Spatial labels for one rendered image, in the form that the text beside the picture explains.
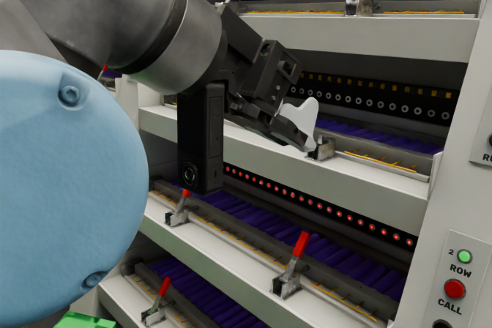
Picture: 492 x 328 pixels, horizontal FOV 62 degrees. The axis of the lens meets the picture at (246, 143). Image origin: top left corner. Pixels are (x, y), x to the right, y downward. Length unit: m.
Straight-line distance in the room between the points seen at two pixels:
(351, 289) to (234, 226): 0.23
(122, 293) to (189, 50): 0.68
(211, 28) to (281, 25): 0.30
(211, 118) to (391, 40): 0.25
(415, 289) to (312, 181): 0.18
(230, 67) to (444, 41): 0.24
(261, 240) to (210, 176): 0.30
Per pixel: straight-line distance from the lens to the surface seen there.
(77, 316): 0.75
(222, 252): 0.69
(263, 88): 0.40
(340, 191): 0.52
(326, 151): 0.55
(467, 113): 0.47
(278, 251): 0.66
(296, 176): 0.56
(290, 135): 0.42
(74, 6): 0.28
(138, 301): 0.90
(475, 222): 0.46
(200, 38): 0.33
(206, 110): 0.37
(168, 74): 0.33
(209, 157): 0.39
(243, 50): 0.40
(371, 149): 0.57
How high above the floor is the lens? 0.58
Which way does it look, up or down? 4 degrees down
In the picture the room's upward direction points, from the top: 14 degrees clockwise
